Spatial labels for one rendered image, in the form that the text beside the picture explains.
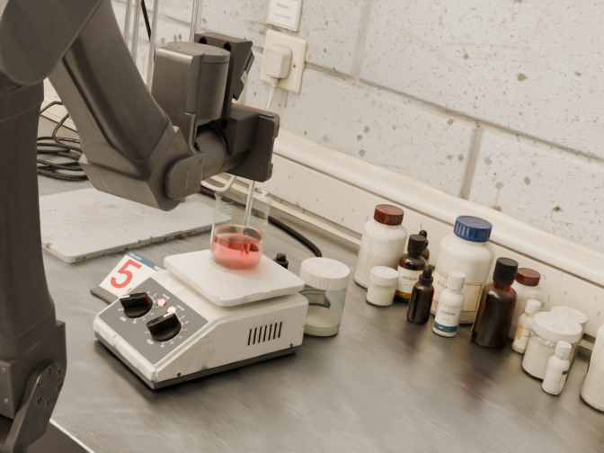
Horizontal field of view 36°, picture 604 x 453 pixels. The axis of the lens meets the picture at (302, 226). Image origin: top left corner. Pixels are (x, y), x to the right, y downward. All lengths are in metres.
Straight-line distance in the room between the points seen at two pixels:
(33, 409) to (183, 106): 0.28
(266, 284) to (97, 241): 0.34
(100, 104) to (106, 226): 0.66
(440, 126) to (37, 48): 0.86
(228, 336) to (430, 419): 0.23
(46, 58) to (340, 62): 0.91
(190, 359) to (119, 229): 0.40
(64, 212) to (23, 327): 0.71
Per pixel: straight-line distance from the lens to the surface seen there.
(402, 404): 1.03
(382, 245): 1.25
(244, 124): 0.90
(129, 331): 1.01
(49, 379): 0.71
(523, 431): 1.04
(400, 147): 1.41
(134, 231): 1.33
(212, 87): 0.84
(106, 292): 1.16
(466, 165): 1.35
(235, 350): 1.01
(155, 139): 0.75
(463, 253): 1.20
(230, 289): 1.00
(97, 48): 0.67
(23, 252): 0.66
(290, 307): 1.04
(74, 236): 1.30
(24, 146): 0.63
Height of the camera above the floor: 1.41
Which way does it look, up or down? 20 degrees down
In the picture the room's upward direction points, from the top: 9 degrees clockwise
